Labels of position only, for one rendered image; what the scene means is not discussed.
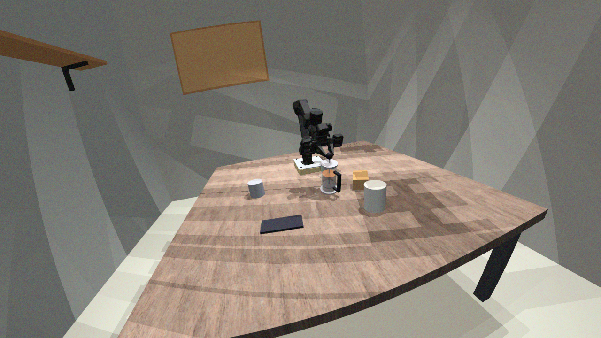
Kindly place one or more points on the grey cylinder with white top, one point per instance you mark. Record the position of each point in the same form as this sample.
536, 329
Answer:
256, 188

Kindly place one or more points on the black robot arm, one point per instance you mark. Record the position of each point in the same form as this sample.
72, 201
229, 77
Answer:
310, 120

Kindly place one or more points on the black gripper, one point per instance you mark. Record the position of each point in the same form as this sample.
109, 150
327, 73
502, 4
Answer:
316, 144

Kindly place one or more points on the french press coffee maker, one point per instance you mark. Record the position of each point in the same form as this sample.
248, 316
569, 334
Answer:
330, 176

